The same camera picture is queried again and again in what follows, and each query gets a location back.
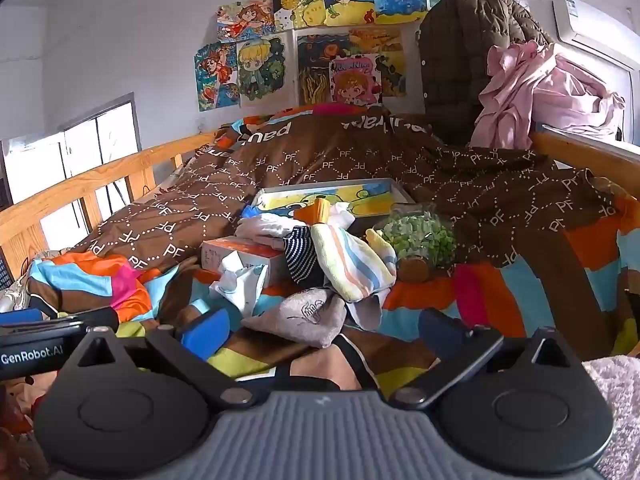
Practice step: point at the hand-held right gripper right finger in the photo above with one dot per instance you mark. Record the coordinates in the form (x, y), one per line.
(440, 332)

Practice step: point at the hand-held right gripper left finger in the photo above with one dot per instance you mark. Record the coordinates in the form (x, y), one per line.
(205, 332)

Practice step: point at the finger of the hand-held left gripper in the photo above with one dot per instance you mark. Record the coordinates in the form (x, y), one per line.
(95, 319)

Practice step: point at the white light-blue cloth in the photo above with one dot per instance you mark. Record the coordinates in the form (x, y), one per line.
(240, 285)

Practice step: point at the orange tissue box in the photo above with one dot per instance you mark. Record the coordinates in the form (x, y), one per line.
(225, 255)

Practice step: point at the pale yellow sock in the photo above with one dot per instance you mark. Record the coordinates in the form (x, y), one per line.
(380, 242)

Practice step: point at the pastel striped sock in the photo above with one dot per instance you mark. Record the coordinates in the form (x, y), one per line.
(350, 265)

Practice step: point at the white fluffy cloth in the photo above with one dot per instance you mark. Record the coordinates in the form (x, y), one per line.
(260, 232)

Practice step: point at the navy striped sock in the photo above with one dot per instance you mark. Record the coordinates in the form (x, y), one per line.
(300, 260)

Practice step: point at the grey box with cartoon lining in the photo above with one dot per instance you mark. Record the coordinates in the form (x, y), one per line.
(360, 192)

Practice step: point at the orange elastic band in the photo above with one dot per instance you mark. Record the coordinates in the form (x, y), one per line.
(315, 211)

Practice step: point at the silver shiny cloth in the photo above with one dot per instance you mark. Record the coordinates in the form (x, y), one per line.
(12, 295)

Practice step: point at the colourful striped bedsheet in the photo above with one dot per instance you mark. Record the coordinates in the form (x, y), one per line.
(500, 305)

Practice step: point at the grey cloth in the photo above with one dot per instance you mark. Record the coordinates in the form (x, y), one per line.
(365, 315)

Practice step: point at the bag of green snacks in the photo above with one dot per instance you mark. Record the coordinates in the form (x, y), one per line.
(415, 235)

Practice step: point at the white sock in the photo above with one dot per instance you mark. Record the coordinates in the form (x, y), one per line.
(342, 215)

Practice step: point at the pink fuzzy blanket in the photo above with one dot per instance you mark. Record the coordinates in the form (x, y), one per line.
(620, 390)

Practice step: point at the window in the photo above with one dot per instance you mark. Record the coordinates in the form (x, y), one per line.
(100, 130)

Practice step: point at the brown printed blanket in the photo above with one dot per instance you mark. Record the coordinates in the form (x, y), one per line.
(350, 160)

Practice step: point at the wooden bed end board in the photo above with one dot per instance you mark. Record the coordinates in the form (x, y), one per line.
(575, 152)

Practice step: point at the red-haired figure blue poster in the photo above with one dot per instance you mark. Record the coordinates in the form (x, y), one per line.
(215, 75)

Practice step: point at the pink-framed figure picture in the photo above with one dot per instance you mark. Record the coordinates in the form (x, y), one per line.
(352, 85)

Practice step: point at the pink garment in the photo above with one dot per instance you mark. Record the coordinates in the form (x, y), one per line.
(550, 90)

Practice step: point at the blond figure poster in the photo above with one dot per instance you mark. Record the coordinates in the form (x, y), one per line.
(260, 70)

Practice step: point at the brown quilted jacket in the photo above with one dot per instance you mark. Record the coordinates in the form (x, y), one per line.
(450, 60)

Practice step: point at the dark sea poster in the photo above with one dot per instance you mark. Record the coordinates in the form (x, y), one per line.
(380, 40)

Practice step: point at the orange-haired mermaid poster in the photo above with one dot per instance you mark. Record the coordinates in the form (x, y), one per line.
(245, 20)

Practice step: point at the yellow and black poster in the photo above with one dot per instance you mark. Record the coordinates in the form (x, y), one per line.
(295, 0)

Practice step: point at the white air conditioner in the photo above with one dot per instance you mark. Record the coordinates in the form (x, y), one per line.
(600, 25)

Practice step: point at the wooden bed side rail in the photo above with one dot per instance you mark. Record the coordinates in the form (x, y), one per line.
(75, 180)

